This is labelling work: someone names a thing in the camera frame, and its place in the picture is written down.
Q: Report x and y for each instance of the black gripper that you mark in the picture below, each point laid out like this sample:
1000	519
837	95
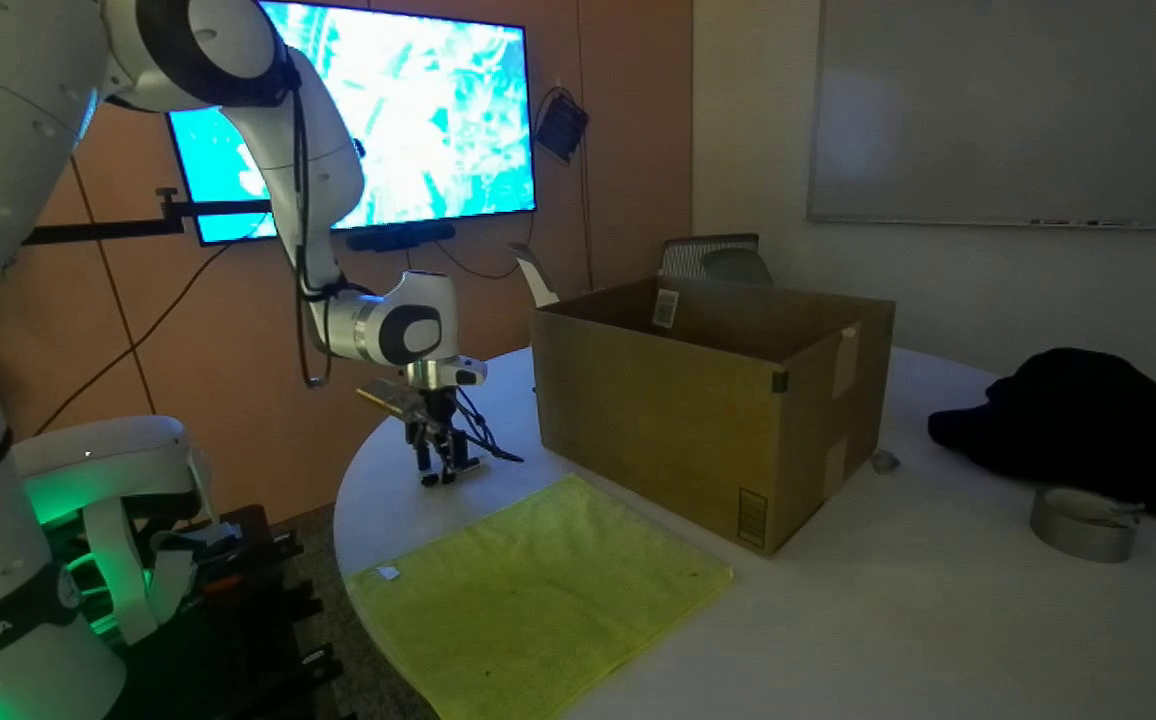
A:
441	414

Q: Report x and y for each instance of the yellow microfibre towel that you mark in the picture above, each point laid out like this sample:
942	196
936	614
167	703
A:
539	603

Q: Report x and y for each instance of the open cardboard box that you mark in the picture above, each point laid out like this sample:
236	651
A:
683	414

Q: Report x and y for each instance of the black robot cart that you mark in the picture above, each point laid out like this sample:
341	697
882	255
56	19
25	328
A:
230	626

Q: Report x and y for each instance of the grey chair back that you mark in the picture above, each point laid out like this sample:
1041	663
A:
719	261

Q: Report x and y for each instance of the grey tape roll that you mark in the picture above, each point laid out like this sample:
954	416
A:
1083	524

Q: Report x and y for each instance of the black jacket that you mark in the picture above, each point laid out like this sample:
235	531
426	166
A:
1098	426

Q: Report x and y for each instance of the wall-mounted flat screen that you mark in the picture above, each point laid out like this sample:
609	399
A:
441	123

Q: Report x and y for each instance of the black wall-mounted device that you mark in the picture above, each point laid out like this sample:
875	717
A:
562	124

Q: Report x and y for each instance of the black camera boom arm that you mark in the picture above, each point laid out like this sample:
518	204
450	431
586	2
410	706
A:
111	231

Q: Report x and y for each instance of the wall whiteboard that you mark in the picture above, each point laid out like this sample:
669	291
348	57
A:
1000	104

